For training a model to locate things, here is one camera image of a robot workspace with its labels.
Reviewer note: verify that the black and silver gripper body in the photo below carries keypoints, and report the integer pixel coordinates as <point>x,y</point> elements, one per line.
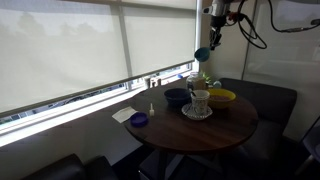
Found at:
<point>217,22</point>

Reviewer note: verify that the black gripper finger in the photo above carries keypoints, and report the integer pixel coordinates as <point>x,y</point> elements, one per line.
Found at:
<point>211,44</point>
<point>216,44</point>

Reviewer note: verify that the blue measuring cup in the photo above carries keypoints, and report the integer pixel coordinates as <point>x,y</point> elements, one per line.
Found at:
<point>202,54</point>

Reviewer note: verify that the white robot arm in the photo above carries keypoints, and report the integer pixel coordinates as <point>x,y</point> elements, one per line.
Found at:
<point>228,13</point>

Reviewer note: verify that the small green plant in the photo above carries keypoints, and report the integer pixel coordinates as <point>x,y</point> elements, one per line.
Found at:
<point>207,78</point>

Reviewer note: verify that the yellow bowl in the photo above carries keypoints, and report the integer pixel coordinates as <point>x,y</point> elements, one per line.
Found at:
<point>220,98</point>

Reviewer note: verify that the patterned ceramic mug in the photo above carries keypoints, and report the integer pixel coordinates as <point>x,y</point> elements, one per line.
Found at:
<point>200,100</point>

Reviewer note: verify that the small items on windowsill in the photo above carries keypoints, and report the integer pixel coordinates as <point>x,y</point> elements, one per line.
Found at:
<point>151,82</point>

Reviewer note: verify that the dark blue bowl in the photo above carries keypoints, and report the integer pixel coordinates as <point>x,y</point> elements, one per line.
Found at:
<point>177,97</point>

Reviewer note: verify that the patterned saucer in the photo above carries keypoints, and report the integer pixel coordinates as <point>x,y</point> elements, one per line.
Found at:
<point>190,112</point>

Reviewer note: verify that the round wooden table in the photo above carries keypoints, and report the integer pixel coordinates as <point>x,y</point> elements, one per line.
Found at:
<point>169,131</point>

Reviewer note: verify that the small white bottle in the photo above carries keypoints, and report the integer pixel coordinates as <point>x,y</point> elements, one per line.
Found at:
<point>151,111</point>

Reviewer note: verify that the blue round lid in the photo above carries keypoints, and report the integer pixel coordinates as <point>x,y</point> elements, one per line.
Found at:
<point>139,119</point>

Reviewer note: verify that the white paper sheet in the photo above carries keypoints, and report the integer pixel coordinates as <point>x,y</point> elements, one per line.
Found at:
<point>124,114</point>

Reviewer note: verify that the dark upholstered bench seat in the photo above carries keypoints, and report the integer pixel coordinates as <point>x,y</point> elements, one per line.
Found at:
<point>274,106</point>

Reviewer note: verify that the white roller blind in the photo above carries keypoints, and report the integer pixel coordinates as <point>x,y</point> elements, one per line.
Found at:
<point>50,49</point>

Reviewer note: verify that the dark chair foreground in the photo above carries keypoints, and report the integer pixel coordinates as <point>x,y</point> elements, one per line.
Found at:
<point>72,168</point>

